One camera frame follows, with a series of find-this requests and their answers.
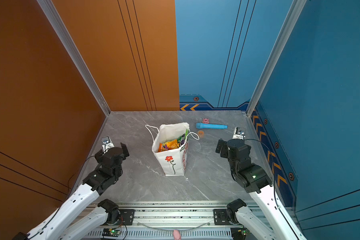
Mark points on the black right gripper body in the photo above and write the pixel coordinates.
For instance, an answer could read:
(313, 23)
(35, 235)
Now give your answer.
(231, 162)

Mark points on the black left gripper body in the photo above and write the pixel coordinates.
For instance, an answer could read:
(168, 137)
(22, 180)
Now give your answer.
(99, 158)

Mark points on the green lemon candy bag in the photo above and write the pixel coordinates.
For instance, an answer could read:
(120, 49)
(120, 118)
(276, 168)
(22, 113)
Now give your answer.
(181, 140)

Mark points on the orange snack packet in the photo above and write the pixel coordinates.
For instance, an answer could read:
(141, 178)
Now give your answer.
(170, 145)

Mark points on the white floral paper bag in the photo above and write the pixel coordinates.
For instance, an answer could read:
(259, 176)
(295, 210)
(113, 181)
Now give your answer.
(173, 162)

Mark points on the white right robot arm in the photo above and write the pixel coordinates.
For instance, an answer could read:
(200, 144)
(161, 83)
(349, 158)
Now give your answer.
(278, 224)

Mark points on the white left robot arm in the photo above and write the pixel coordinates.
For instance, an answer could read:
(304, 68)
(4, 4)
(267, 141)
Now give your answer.
(60, 225)

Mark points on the small orange round cookie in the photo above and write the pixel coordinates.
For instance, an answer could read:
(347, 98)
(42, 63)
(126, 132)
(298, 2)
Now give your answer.
(200, 133)

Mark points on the blue toy microphone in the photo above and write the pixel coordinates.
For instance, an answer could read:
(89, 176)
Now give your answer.
(210, 126)

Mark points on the pink toy pig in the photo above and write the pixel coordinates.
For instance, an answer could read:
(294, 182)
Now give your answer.
(205, 121)

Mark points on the green circuit board left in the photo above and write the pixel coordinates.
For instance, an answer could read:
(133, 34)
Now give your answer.
(111, 233)

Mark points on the circuit board right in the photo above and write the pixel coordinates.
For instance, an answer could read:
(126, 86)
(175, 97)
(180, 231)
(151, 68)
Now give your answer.
(239, 233)

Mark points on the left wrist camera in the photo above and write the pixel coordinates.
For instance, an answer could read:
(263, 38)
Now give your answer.
(106, 143)

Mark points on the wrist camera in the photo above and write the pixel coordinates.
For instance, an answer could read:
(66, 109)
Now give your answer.
(106, 143)
(239, 133)

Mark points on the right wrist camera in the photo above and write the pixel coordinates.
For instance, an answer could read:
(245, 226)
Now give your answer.
(239, 133)

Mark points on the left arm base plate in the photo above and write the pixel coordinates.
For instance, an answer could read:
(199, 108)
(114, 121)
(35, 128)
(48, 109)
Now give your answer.
(126, 216)

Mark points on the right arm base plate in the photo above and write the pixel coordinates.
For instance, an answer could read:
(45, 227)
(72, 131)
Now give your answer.
(224, 217)

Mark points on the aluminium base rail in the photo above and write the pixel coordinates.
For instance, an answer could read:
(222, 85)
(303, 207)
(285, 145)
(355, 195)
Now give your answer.
(157, 220)

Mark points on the pink object on rail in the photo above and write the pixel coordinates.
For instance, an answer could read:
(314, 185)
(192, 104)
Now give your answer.
(176, 235)

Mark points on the aluminium corner post right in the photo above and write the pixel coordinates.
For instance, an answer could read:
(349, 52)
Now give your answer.
(283, 36)

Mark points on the aluminium corner post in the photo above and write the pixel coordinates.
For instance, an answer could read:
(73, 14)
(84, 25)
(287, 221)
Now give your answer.
(62, 32)
(283, 36)

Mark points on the aluminium corner post left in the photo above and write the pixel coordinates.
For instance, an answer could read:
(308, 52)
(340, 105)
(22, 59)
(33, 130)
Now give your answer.
(62, 32)

